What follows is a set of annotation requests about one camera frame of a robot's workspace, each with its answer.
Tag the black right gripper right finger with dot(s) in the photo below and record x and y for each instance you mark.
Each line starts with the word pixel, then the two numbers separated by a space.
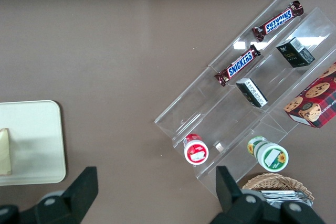
pixel 231 200

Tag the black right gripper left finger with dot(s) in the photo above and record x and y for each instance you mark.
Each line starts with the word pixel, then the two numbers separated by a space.
pixel 76 197

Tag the triangle sandwich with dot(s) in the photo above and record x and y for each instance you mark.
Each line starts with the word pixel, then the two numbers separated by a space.
pixel 5 153

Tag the wicker basket holding foil trays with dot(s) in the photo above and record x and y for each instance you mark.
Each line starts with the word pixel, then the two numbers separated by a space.
pixel 273 180

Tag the beige plastic tray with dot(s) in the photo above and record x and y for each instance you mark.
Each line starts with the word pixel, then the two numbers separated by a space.
pixel 36 142

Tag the stack of foil trays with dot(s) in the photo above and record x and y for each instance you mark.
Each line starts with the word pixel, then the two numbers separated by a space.
pixel 283 195

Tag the green sunflower yoghurt cup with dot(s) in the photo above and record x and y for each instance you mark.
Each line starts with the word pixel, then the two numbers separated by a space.
pixel 270 155

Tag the red lidded yoghurt cup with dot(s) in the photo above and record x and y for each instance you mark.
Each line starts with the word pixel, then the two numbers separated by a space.
pixel 195 151

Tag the clear acrylic stepped shelf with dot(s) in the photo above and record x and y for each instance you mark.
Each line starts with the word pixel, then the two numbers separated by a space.
pixel 199 98

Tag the small black carton box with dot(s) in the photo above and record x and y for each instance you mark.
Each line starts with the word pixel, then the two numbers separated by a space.
pixel 294 53
pixel 252 93

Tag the red tartan cookie box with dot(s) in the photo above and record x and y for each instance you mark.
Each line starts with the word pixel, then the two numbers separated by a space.
pixel 315 100

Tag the Snickers chocolate bar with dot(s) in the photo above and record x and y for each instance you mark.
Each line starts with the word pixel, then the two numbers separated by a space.
pixel 278 21
pixel 240 64

